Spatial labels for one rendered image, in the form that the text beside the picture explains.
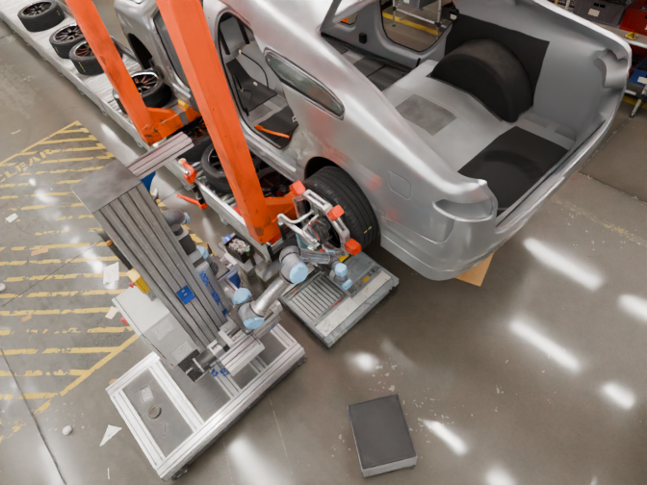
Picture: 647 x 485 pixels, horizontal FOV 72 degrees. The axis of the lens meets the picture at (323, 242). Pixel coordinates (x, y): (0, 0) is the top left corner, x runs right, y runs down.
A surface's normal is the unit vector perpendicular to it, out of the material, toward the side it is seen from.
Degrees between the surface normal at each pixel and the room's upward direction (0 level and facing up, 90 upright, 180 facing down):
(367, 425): 0
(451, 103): 2
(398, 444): 0
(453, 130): 22
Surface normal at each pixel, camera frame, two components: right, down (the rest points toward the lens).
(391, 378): -0.12, -0.61
